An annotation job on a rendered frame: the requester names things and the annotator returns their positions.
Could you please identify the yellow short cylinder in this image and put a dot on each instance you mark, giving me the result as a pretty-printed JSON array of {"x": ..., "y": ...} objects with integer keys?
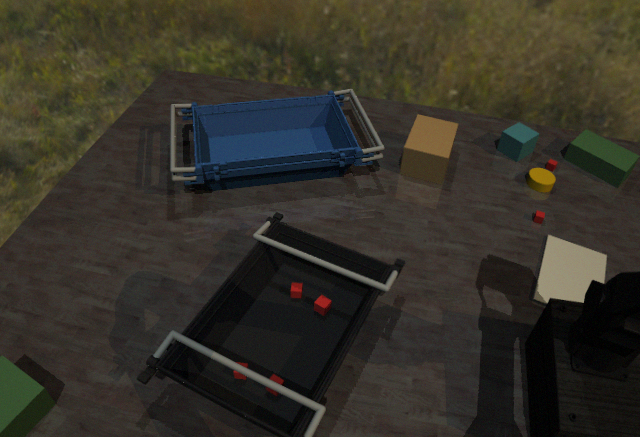
[{"x": 541, "y": 180}]

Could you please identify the teal cube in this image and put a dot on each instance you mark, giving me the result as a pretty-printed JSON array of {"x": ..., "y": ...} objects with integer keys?
[{"x": 518, "y": 141}]

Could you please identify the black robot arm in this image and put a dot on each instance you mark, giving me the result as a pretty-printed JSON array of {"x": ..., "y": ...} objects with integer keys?
[{"x": 605, "y": 339}]

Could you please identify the green rectangular block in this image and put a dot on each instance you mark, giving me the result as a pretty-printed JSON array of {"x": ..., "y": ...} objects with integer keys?
[
  {"x": 23, "y": 401},
  {"x": 601, "y": 157}
]

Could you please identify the small red block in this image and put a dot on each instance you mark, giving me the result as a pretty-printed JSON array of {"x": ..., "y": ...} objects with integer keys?
[
  {"x": 322, "y": 305},
  {"x": 551, "y": 165},
  {"x": 296, "y": 290},
  {"x": 538, "y": 217},
  {"x": 278, "y": 380},
  {"x": 238, "y": 375}
]

